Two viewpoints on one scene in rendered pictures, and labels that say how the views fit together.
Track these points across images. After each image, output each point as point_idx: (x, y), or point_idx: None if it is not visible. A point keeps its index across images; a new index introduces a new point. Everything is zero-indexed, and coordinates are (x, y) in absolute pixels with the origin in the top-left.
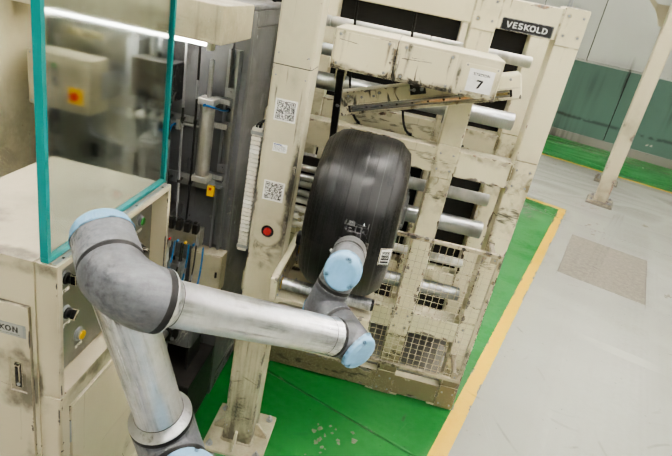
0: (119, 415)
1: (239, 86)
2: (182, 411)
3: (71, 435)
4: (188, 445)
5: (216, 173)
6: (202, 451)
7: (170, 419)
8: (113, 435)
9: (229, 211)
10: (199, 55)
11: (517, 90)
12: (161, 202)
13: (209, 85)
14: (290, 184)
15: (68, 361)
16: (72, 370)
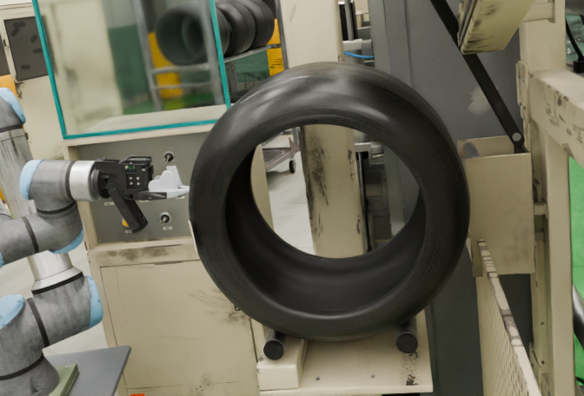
0: (182, 334)
1: (384, 23)
2: (46, 277)
3: (105, 295)
4: (31, 302)
5: (377, 143)
6: (16, 303)
7: (34, 273)
8: (175, 349)
9: (402, 203)
10: None
11: None
12: None
13: (347, 25)
14: (299, 142)
15: (119, 239)
16: (116, 246)
